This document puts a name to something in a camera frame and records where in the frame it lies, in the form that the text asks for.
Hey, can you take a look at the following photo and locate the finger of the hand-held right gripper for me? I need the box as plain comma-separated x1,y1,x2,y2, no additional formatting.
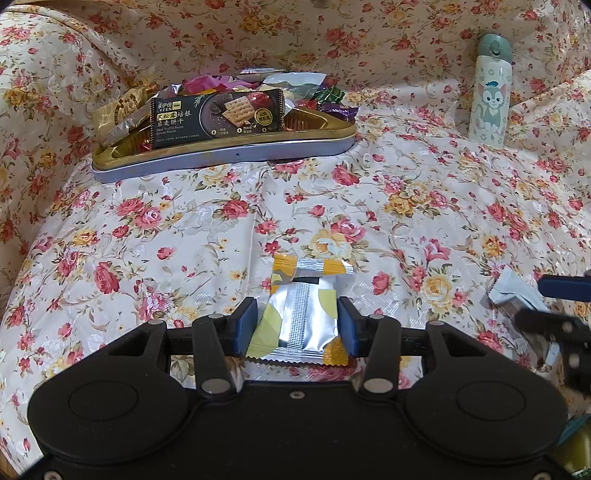
538,274,591,301
514,308,591,393

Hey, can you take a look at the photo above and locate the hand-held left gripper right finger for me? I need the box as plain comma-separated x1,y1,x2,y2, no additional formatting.
337,298,488,400

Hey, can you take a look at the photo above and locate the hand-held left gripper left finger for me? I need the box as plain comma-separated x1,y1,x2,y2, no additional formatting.
104,298,258,401

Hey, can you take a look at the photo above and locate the grey white snack packet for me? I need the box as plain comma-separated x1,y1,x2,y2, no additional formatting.
480,267,550,324

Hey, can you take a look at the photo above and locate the silver yellow snack packet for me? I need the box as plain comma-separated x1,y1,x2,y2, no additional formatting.
246,253,354,367

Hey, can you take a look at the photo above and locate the floral sofa cover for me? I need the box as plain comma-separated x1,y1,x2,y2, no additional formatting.
0,0,591,480

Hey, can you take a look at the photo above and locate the lavender tin with gold insert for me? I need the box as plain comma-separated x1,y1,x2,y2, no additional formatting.
91,108,357,183

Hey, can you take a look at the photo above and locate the white cat print bottle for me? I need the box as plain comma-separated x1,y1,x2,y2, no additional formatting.
468,33,512,148

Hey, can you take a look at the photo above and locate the black cracker packet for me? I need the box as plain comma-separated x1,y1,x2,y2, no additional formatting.
150,89,284,149

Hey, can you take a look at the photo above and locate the pile of assorted wrapped candies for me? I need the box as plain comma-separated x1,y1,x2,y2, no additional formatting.
91,69,358,153

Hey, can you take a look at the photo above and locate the gold patterned snack packet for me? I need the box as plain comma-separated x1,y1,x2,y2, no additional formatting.
91,85,153,148

